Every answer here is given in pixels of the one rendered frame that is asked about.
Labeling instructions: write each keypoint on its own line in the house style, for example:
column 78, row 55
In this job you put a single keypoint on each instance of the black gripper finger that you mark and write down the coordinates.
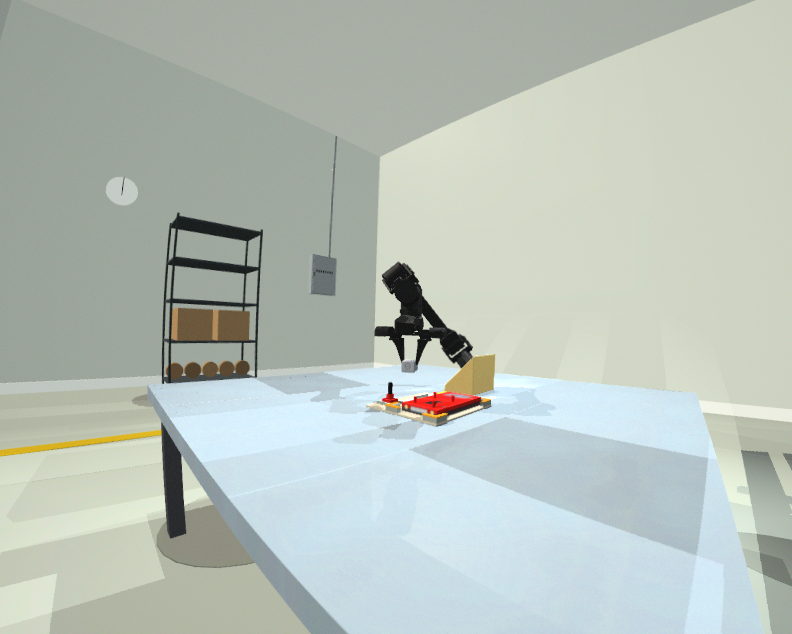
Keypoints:
column 421, row 343
column 399, row 343

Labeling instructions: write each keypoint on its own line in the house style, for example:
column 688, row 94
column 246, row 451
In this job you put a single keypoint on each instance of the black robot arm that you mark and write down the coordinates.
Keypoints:
column 401, row 281

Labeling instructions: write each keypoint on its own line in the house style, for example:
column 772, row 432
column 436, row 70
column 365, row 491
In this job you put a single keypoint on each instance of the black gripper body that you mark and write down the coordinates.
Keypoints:
column 384, row 331

